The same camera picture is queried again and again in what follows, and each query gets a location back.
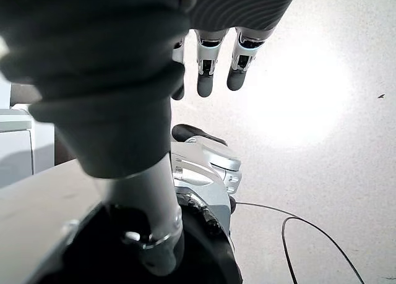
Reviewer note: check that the white furniture block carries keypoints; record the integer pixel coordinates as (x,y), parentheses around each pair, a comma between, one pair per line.
(15,148)

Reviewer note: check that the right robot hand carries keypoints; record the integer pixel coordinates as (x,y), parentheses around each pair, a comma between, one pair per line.
(92,64)

